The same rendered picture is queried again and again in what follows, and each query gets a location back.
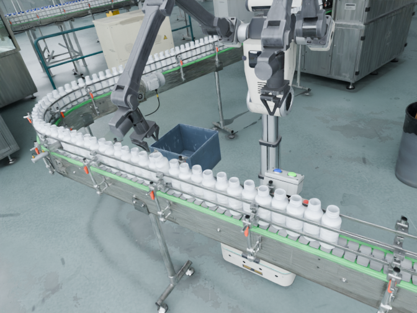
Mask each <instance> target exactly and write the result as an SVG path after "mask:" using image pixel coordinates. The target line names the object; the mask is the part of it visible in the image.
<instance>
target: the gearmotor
mask: <svg viewBox="0 0 417 313"><path fill-rule="evenodd" d="M164 85H165V78H164V76H163V74H162V73H161V72H156V73H153V74H151V75H147V76H144V77H142V78H141V81H140V87H139V90H138V93H139V95H138V98H137V100H138V103H141V102H144V101H147V99H146V94H145V93H146V92H148V91H152V90H155V91H156V95H157V97H158V93H157V89H158V88H159V87H161V86H164ZM158 102H159V98H158ZM158 108H159V106H158ZM158 108H157V110H158ZM157 110H155V111H154V112H156V111H157ZM154 112H152V113H154ZM152 113H151V114H152ZM148 115H150V114H148ZM148 115H145V116H148Z"/></svg>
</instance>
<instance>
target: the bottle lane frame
mask: <svg viewBox="0 0 417 313"><path fill-rule="evenodd" d="M51 155H52V157H55V159H57V160H60V161H61V162H62V164H63V166H65V167H67V168H66V169H65V170H66V172H67V174H68V175H65V174H63V173H62V174H63V175H64V176H65V177H67V178H69V179H72V180H74V181H77V182H79V183H81V184H83V185H86V186H88V187H90V188H92V189H95V190H96V188H94V183H93V182H92V179H91V177H90V175H89V173H88V174H86V172H85V170H84V168H83V169H82V170H79V168H80V167H82V166H83V163H81V162H79V161H76V160H73V159H71V158H68V157H67V156H63V155H60V154H57V153H54V152H51ZM90 169H91V171H92V173H93V175H94V178H95V180H96V182H97V184H100V183H101V182H103V179H102V176H104V178H105V181H104V182H106V183H107V185H108V187H107V188H106V189H105V190H104V191H103V193H104V194H107V195H109V196H112V197H114V198H116V199H119V200H121V201H123V202H126V203H128V204H131V205H133V202H132V198H133V197H134V198H137V199H139V200H141V201H143V202H144V203H145V204H146V206H147V208H148V212H149V213H152V214H154V215H156V216H159V215H158V209H157V207H156V203H155V199H153V200H152V198H151V196H150V194H149V195H148V196H146V195H145V194H146V193H147V192H148V191H149V187H148V186H144V185H142V184H139V183H137V182H134V181H132V179H131V180H128V179H126V178H122V177H121V176H117V175H115V174H112V173H109V172H106V171H103V170H101V169H98V168H96V167H93V166H91V167H90ZM104 182H103V183H102V184H101V185H100V189H101V190H103V189H104V188H105V187H106V186H105V183H104ZM156 193H157V196H158V200H159V204H160V206H161V210H165V208H166V207H167V206H168V205H167V202H166V200H167V201H169V202H170V205H171V206H169V207H170V208H171V209H172V212H173V213H171V214H170V215H169V216H168V217H167V220H168V221H171V222H173V223H175V224H177V225H180V226H182V227H185V228H187V229H189V230H192V231H194V232H197V233H198V234H201V235H204V236H206V237H208V238H211V239H213V240H216V241H218V242H220V243H222V244H225V245H228V246H229V247H232V248H234V249H237V250H239V251H241V252H243V253H246V254H248V252H247V248H248V246H247V237H246V236H245V234H244V233H243V234H242V233H241V230H242V228H243V222H242V221H241V219H240V220H237V219H234V218H233V216H231V217H228V216H227V215H225V214H224V213H225V212H224V213H223V214H221V213H218V212H217V209H216V210H215V211H212V210H210V209H209V207H208V208H204V207H202V206H201V205H202V204H201V205H199V206H198V205H196V204H194V202H193V203H191V202H188V201H187V200H183V199H180V197H179V198H177V197H174V196H173V195H169V194H167V192H166V193H163V192H161V191H160V190H159V191H157V192H156ZM268 230H269V228H267V230H264V229H261V228H259V225H258V226H257V227H256V226H253V227H252V229H251V246H252V247H254V245H255V243H256V242H257V240H256V235H260V236H261V242H259V243H261V249H259V250H258V252H257V254H256V256H255V257H256V258H258V259H260V260H262V261H265V262H267V263H270V264H272V265H274V266H277V267H279V268H282V269H283V270H286V271H289V272H291V273H293V274H296V275H298V276H301V277H303V278H305V279H307V280H310V281H312V282H314V283H316V284H319V285H322V286H324V287H326V288H328V289H331V290H333V291H336V292H338V293H340V294H343V295H345V296H347V297H350V298H352V299H355V300H357V301H359V302H362V303H364V304H367V305H368V306H371V307H373V308H376V309H378V308H379V305H380V303H381V300H382V298H383V295H384V292H385V290H386V287H387V284H388V281H387V280H386V277H387V275H386V274H384V273H383V269H382V270H381V272H379V271H375V270H373V269H370V264H368V265H367V267H365V266H362V265H359V264H357V259H355V261H354V262H351V261H349V260H345V259H344V255H343V256H342V257H341V258H340V257H338V256H335V255H333V254H332V250H331V251H330V253H326V252H324V251H321V250H320V249H321V246H320V247H319V248H318V249H316V248H313V247H310V246H309V244H310V242H309V243H308V244H307V245H305V244H302V243H300V242H298V240H299V238H298V239H297V241H295V240H291V239H289V238H288V236H289V235H287V236H286V237H283V236H281V235H278V232H279V231H277V233H276V234H275V233H272V232H270V231H268ZM339 237H342V238H345V239H347V244H348V242H349V241H350V240H351V241H353V242H357V243H359V248H360V246H361V245H366V246H368V247H371V248H372V252H373V250H374V249H378V250H381V251H383V252H384V254H385V256H386V254H387V253H390V254H392V255H393V252H391V251H388V250H385V249H383V248H379V247H376V246H373V245H370V244H368V243H364V242H361V241H358V240H355V239H352V238H349V237H345V236H343V235H339ZM395 287H396V288H398V290H397V292H396V294H393V296H395V297H394V299H393V302H390V305H391V306H392V309H391V310H389V311H388V313H417V285H414V284H413V283H412V279H410V282H409V283H408V282H406V281H403V280H401V283H400V284H396V286H395Z"/></svg>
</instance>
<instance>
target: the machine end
mask: <svg viewBox="0 0 417 313"><path fill-rule="evenodd" d="M331 1H333V2H331V3H330V4H332V6H333V7H332V15H331V17H332V19H333V20H334V23H335V27H334V33H333V38H332V41H331V46H330V49H329V50H328V51H318V50H310V49H309V47H308V46H307V45H302V60H301V72H304V73H310V74H314V75H319V76H324V77H327V78H333V79H338V80H342V81H347V82H350V86H346V89H355V86H352V83H355V82H356V81H358V80H360V79H361V78H363V77H365V76H366V75H368V74H370V75H377V74H378V72H376V71H375V70H376V69H377V68H380V67H381V66H383V65H384V64H386V63H388V62H389V61H391V62H398V60H397V59H396V57H397V56H399V55H401V54H402V53H403V52H404V49H405V47H406V46H407V43H406V40H407V36H408V32H409V29H410V24H411V19H412V16H413V15H414V14H415V12H414V8H415V6H416V5H417V1H415V0H331ZM328 7H331V6H328ZM326 8H327V7H326Z"/></svg>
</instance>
